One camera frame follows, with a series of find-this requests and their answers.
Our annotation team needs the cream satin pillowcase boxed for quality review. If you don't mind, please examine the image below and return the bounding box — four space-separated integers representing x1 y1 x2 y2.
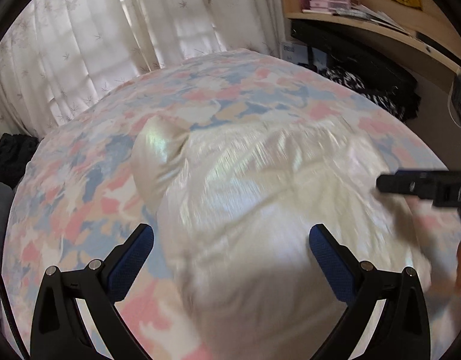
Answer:
131 114 434 360

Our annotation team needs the black fuzzy cloth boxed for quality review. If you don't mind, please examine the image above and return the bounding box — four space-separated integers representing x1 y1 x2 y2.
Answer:
0 133 41 189

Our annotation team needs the pastel printed blanket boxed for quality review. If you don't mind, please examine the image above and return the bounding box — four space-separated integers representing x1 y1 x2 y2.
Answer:
2 48 461 360

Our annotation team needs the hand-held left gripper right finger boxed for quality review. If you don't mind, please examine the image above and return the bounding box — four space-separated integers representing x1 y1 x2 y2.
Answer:
309 223 431 360

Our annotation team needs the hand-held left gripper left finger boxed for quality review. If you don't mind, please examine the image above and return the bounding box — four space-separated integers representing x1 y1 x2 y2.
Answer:
30 223 155 360

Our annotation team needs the black and white patterned cloth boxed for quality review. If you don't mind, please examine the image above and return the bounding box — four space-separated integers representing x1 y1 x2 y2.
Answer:
320 65 421 121

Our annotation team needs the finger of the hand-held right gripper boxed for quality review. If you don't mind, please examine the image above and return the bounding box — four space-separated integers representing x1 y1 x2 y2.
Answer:
376 171 461 208

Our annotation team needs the white floral curtain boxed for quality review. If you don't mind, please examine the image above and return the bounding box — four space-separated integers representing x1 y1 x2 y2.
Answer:
0 0 288 144

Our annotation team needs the wooden desk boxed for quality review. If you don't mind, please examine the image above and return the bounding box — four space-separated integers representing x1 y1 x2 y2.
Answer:
279 0 461 95

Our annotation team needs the stack of papers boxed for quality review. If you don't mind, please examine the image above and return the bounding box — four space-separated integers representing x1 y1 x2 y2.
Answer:
331 5 412 33

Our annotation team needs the white cardboard box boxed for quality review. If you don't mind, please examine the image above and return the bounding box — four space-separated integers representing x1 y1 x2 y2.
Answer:
279 38 311 65

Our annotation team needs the black bag under desk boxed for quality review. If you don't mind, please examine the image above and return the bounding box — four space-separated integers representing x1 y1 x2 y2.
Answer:
290 19 419 91

